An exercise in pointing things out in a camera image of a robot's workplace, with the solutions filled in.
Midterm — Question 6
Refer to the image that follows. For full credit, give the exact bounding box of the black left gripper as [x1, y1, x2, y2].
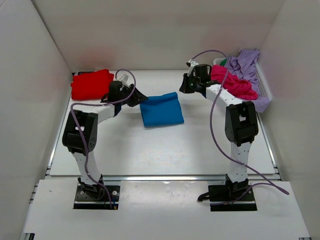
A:
[119, 83, 148, 108]

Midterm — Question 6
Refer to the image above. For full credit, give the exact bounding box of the blue t shirt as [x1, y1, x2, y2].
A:
[140, 92, 185, 128]

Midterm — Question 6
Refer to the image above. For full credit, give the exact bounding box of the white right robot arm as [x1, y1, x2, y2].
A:
[179, 60, 259, 200]

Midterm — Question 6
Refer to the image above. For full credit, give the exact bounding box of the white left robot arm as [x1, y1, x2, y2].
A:
[62, 80, 148, 199]

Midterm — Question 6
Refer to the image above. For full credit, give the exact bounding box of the red folded t shirt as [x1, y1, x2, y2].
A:
[70, 69, 114, 101]

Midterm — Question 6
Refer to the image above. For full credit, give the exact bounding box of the green t shirt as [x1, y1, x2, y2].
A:
[219, 58, 228, 67]

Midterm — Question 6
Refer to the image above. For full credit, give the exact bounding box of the lavender t shirt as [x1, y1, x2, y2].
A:
[224, 49, 270, 113]

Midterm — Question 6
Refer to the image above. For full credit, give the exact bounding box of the pink t shirt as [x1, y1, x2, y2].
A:
[210, 65, 258, 101]

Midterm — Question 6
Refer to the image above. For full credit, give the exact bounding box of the white plastic basket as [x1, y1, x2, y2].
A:
[221, 64, 271, 103]

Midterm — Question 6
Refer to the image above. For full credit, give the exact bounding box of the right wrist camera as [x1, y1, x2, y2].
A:
[186, 59, 199, 75]

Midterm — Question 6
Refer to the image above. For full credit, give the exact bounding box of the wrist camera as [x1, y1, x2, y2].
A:
[186, 59, 199, 75]
[116, 74, 129, 87]

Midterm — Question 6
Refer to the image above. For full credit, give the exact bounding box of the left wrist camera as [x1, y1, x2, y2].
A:
[116, 74, 129, 87]

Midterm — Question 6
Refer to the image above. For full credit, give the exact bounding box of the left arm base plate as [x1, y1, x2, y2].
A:
[73, 183, 121, 211]

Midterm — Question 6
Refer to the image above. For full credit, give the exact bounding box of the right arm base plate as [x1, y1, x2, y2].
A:
[197, 180, 258, 212]

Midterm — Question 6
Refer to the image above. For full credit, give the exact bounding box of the aluminium table edge rail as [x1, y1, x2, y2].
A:
[47, 69, 280, 181]

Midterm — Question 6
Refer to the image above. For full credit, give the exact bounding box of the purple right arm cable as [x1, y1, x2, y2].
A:
[189, 50, 290, 207]

